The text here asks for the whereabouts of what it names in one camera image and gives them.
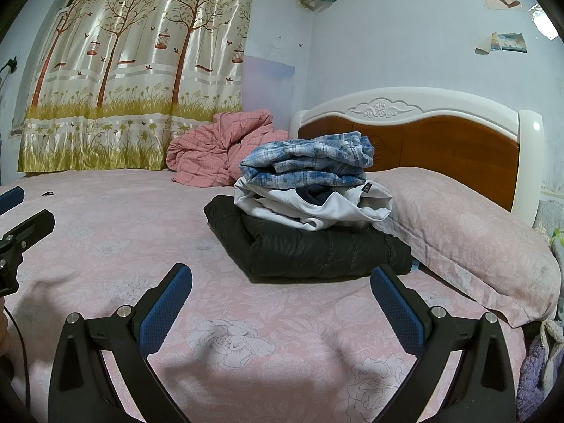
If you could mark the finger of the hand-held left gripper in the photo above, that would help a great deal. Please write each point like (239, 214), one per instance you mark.
(35, 224)
(11, 200)

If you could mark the blue plaid shirt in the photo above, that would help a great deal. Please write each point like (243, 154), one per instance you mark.
(308, 158)

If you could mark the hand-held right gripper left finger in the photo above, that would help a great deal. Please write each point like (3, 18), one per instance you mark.
(163, 308)

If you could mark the white wall light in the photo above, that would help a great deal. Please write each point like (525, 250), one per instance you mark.
(544, 20)

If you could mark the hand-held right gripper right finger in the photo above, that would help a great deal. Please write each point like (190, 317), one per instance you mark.
(398, 308)

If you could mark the tree print curtain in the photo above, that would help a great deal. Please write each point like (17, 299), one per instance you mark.
(132, 75)

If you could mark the quilted grey cloth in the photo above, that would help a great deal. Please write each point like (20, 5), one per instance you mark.
(548, 218)

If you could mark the pink pillow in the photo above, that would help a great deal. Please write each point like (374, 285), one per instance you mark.
(462, 238)

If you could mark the pink quilt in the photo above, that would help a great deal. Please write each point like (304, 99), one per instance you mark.
(207, 150)

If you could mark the grey white cloth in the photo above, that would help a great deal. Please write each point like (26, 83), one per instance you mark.
(553, 339)

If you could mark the bed with pink sheet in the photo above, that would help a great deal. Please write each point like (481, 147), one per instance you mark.
(110, 238)

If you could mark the small wall poster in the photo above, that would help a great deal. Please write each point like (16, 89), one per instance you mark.
(506, 43)

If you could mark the wooden headboard with white trim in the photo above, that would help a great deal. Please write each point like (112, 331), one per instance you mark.
(440, 141)

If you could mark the white garment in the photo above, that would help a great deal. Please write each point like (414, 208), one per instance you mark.
(352, 207)

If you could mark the purple towel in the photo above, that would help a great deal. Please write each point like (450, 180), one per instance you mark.
(535, 374)

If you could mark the black jacket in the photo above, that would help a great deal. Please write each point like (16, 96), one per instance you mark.
(308, 251)

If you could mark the pink desk lamp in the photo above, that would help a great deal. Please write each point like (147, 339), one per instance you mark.
(12, 63)

